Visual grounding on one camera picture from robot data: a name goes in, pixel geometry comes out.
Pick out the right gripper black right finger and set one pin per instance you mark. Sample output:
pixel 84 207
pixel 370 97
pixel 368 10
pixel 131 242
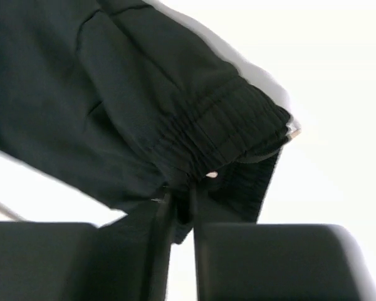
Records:
pixel 245 261

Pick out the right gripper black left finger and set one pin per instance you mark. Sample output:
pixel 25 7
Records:
pixel 77 261

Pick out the black shorts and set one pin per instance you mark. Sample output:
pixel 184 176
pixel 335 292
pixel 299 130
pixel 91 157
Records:
pixel 123 103

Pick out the aluminium table edge rail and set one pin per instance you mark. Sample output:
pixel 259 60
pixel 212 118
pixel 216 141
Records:
pixel 3 208

